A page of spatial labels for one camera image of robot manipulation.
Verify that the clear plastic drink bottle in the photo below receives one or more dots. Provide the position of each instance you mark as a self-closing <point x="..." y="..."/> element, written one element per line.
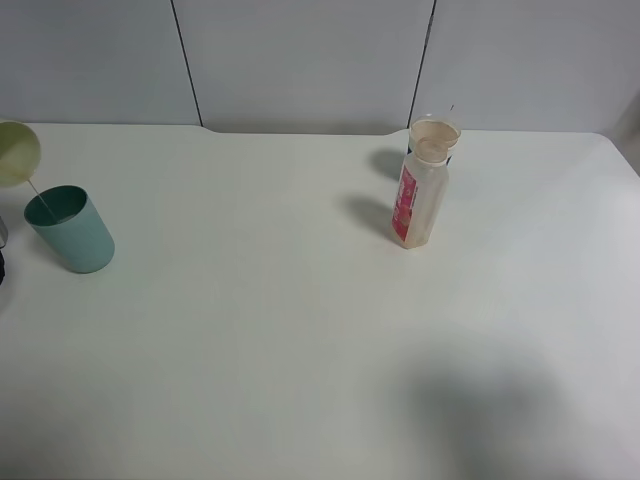
<point x="423" y="181"/>

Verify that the pale green plastic cup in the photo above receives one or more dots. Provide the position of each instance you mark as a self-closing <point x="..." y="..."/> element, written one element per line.
<point x="20" y="153"/>

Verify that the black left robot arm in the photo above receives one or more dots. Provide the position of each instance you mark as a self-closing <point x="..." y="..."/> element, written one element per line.
<point x="3" y="242"/>

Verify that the blue white paper cup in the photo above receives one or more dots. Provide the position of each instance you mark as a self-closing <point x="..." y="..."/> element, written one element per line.
<point x="439" y="130"/>

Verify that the teal plastic cup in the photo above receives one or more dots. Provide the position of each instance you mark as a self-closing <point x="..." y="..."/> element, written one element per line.
<point x="68" y="222"/>

